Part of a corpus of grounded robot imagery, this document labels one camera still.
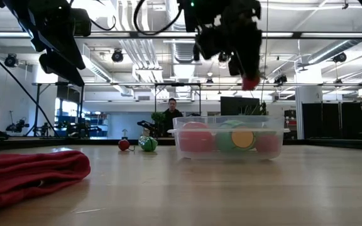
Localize black monitor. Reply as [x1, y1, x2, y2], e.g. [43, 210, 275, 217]
[220, 96, 261, 116]

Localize black cabinet row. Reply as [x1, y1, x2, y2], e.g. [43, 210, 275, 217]
[302, 102, 362, 141]

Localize green toy avocado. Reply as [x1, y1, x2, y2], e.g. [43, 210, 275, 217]
[215, 120, 257, 152]

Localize brown toy kiwi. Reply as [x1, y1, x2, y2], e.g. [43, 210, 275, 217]
[255, 134, 282, 154]

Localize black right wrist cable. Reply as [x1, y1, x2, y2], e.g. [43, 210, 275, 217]
[133, 0, 185, 36]

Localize red toy cherry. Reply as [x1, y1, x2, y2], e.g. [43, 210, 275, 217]
[118, 139, 136, 152]

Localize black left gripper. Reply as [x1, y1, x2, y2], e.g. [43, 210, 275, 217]
[3, 0, 87, 87]

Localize clear plastic tupperware container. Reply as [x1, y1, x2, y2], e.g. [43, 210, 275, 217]
[167, 115, 291, 161]

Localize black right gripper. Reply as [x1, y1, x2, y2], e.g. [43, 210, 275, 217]
[180, 0, 263, 79]

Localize black ceiling spotlight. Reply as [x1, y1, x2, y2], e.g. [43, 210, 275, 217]
[4, 53, 19, 68]
[332, 51, 348, 64]
[111, 49, 124, 63]

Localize red folded cloth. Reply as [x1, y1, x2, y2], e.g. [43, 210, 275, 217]
[0, 149, 92, 212]

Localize pink toy ball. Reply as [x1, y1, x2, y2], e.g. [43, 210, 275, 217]
[178, 121, 215, 153]

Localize person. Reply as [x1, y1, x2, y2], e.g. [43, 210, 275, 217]
[162, 97, 184, 137]

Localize red toy strawberry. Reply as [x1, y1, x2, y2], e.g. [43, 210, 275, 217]
[241, 75, 261, 92]

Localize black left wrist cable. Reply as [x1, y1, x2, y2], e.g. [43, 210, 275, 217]
[89, 14, 117, 32]

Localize green leafy plant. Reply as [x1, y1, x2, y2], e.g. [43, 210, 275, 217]
[151, 112, 167, 137]

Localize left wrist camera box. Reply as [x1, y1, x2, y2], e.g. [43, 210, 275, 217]
[70, 8, 92, 37]

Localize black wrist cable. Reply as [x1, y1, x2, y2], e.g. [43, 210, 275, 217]
[89, 14, 117, 32]
[133, 0, 185, 36]

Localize green toy pepper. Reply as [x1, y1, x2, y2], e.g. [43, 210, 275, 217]
[138, 135, 159, 153]

